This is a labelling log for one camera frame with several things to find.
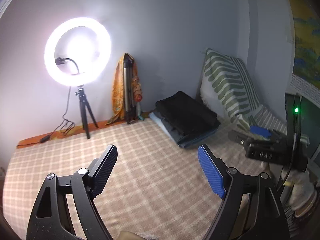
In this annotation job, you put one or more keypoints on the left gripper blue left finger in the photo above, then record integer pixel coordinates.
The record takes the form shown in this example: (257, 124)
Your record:
(100, 169)

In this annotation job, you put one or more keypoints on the beige checked bed blanket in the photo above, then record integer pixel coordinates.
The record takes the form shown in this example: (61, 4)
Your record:
(155, 186)

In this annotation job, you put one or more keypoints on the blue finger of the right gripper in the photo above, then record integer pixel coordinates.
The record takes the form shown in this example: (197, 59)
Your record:
(260, 131)

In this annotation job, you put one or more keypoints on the folded dark clothes stack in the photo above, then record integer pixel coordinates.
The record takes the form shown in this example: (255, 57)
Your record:
(184, 139)

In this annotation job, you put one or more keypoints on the black mini tripod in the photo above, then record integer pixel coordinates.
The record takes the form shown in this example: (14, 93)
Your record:
(84, 108)

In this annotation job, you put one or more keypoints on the black pants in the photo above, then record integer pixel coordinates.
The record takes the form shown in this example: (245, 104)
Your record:
(184, 112)

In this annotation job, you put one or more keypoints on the green striped white pillow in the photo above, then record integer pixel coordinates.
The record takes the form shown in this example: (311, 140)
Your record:
(227, 89)

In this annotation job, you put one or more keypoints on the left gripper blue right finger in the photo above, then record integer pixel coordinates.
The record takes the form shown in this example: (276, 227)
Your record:
(215, 171)

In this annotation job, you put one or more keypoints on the white ring light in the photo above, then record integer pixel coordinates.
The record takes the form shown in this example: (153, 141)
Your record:
(77, 51)

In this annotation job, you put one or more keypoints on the orange patterned cloth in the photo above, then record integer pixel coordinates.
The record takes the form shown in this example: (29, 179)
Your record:
(117, 93)

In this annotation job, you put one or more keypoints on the orange bed sheet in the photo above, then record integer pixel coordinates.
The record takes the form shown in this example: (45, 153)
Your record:
(59, 134)

